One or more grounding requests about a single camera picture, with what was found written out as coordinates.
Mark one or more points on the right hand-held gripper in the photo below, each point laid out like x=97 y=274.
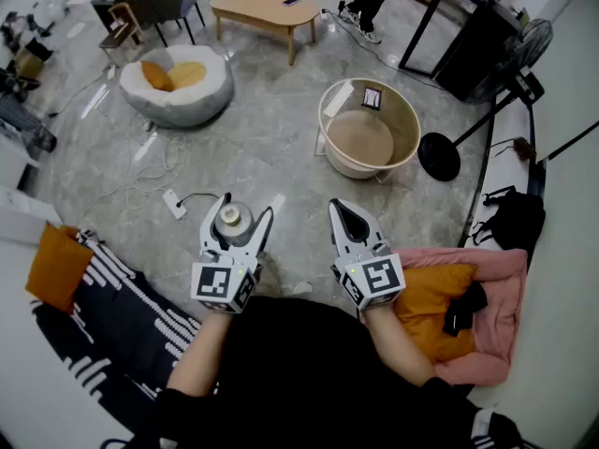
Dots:
x=379 y=279

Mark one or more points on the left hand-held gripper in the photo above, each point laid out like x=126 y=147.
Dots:
x=213 y=283

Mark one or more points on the person's right forearm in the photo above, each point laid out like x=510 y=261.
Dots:
x=398 y=344

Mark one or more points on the person's left forearm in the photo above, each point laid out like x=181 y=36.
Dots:
x=199 y=353

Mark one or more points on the white power strip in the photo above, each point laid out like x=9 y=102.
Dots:
x=174 y=204

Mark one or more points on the round beige basket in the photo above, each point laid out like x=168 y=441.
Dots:
x=360 y=145

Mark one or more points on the black white striped blanket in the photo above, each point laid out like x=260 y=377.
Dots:
x=121 y=311

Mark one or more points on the white grey bean bag chair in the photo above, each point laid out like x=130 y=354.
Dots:
x=187 y=103

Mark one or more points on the person's black shirt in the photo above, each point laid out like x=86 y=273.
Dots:
x=299 y=372

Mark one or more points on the black backpack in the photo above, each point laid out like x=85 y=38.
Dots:
x=517 y=222

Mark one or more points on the pink blanket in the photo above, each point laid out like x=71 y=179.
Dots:
x=501 y=307

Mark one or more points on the round yellow cushion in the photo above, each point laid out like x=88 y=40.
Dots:
x=189 y=74

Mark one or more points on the small orange cushion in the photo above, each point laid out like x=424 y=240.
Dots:
x=156 y=76

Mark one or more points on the oval wooden table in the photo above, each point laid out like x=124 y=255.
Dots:
x=262 y=10

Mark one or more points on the small wooden chair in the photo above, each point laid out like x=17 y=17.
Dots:
x=122 y=31

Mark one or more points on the dark grey chair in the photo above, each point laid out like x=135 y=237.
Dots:
x=159 y=10

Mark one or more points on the smartphone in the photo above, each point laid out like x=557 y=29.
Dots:
x=291 y=1

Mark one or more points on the white sofa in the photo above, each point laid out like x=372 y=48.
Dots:
x=28 y=391

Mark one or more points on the black pedestal fan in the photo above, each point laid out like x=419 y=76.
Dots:
x=439 y=157

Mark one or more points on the black picture frame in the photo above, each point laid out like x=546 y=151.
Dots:
x=372 y=98

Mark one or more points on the black table frame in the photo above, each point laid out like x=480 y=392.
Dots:
x=472 y=49

